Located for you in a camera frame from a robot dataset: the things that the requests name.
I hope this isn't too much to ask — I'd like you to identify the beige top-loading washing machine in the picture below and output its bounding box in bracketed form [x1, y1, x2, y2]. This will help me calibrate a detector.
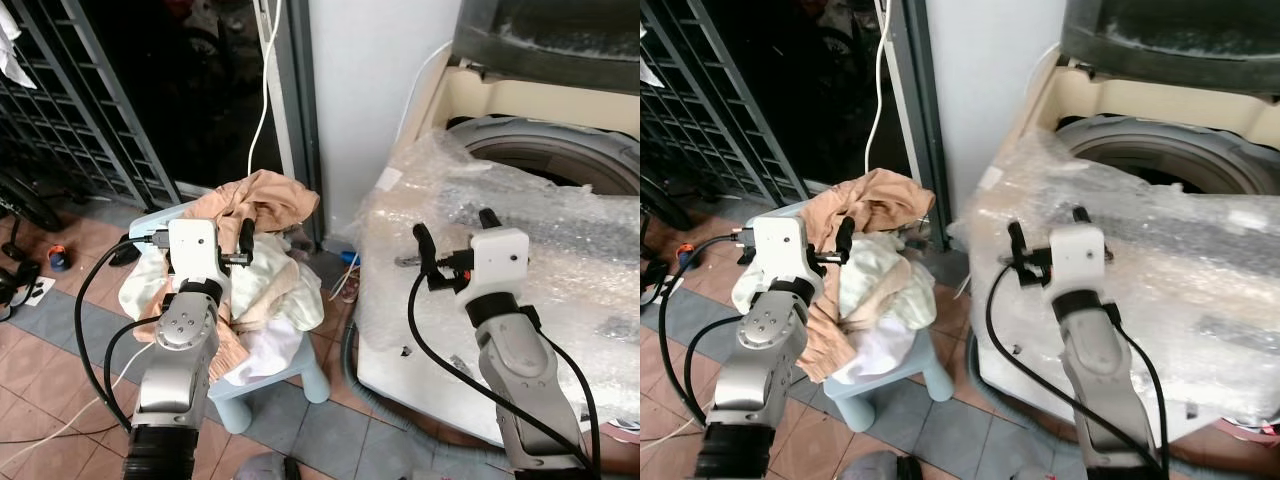
[355, 0, 641, 451]
[960, 0, 1280, 451]

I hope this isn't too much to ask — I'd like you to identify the tan brown garment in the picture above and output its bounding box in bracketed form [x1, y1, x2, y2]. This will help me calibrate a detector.
[205, 169, 321, 239]
[805, 168, 936, 251]

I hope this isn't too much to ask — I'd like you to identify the peach garment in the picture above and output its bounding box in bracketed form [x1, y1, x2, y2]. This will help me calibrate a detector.
[205, 288, 301, 383]
[798, 298, 873, 387]

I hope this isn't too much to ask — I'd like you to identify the white garment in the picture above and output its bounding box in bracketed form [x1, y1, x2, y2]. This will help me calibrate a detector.
[830, 322, 916, 387]
[225, 318, 306, 387]

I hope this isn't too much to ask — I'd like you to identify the clear bubble wrap sheet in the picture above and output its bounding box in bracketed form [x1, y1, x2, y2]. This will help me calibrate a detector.
[356, 130, 641, 426]
[948, 130, 1280, 426]

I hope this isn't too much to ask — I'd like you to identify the light blue plastic stool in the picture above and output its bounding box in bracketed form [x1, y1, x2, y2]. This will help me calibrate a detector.
[128, 205, 331, 436]
[735, 200, 956, 433]

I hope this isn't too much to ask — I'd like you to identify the black bicycle wheel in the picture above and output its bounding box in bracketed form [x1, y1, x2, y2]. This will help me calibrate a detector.
[640, 170, 683, 234]
[0, 165, 67, 234]

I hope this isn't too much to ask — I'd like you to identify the grey metal grille gate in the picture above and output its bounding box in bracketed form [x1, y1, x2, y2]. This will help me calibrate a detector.
[640, 0, 811, 207]
[0, 0, 183, 211]

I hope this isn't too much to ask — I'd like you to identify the dark grey washer lid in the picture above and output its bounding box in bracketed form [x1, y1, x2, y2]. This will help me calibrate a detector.
[452, 0, 641, 69]
[1060, 0, 1280, 69]

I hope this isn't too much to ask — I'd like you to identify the black shoe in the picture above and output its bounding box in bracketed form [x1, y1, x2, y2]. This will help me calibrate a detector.
[0, 262, 42, 322]

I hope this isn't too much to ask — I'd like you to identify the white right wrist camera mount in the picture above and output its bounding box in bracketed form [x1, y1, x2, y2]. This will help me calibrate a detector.
[470, 228, 529, 301]
[1048, 225, 1106, 296]

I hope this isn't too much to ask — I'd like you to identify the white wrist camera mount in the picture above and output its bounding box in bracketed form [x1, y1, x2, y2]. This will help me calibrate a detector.
[1048, 225, 1106, 296]
[752, 216, 809, 287]
[165, 218, 223, 291]
[470, 228, 529, 301]

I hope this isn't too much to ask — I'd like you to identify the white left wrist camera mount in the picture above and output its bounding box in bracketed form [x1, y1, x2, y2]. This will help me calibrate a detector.
[165, 218, 223, 291]
[752, 216, 809, 287]

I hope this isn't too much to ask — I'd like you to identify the grey door frame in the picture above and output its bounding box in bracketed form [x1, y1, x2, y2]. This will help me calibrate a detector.
[268, 0, 324, 249]
[885, 0, 951, 251]

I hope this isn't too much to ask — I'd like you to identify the white hanging cable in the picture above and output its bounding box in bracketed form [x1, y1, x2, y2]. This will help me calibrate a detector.
[864, 0, 895, 173]
[247, 0, 284, 177]

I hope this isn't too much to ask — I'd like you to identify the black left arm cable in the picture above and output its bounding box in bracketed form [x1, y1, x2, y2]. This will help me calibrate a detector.
[657, 226, 756, 426]
[74, 228, 169, 431]

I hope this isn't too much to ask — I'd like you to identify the white floor cord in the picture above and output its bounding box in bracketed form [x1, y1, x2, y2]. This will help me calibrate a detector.
[0, 343, 157, 447]
[640, 398, 717, 453]

